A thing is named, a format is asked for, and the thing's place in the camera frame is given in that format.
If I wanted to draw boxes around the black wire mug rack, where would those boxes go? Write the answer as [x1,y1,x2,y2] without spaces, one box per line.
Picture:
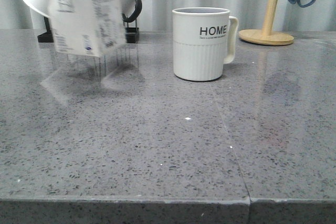
[37,17,140,43]

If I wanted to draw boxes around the white ribbed HOME mug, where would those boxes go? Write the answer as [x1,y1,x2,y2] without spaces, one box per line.
[172,7,238,81]

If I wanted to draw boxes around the wooden mug tree stand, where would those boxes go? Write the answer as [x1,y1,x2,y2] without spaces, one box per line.
[239,0,294,46]

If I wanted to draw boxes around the white blue milk carton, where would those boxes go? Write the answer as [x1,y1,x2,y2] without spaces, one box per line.
[48,0,126,57]

